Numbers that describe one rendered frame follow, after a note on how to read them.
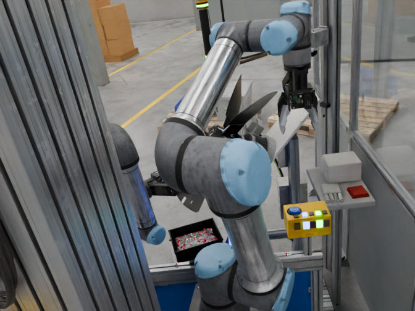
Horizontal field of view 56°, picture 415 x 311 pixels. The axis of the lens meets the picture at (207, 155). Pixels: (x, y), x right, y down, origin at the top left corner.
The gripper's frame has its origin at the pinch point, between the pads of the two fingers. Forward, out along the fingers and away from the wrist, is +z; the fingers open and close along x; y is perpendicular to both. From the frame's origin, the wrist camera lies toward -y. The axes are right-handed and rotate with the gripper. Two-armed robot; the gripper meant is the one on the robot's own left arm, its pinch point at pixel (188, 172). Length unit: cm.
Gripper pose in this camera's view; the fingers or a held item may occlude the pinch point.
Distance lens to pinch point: 161.9
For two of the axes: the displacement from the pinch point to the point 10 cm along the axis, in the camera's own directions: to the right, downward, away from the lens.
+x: 2.0, 9.0, 3.8
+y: -5.7, -2.1, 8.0
